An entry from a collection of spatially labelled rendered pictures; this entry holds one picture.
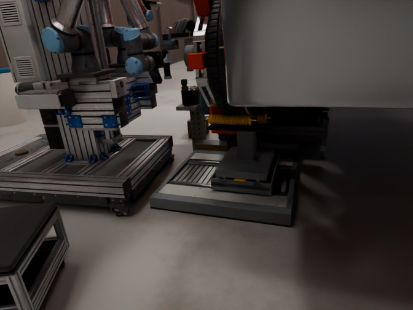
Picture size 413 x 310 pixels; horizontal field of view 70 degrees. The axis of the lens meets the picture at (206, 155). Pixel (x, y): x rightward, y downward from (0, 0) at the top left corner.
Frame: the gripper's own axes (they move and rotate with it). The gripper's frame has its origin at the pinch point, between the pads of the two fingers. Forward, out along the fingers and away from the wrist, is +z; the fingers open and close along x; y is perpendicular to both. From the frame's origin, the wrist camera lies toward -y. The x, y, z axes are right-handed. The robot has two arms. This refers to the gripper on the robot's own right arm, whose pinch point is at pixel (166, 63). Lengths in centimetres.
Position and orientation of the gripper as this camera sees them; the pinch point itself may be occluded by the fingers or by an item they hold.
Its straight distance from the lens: 170.1
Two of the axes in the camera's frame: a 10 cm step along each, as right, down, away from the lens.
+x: -9.5, -0.6, 3.1
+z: 3.1, -3.8, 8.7
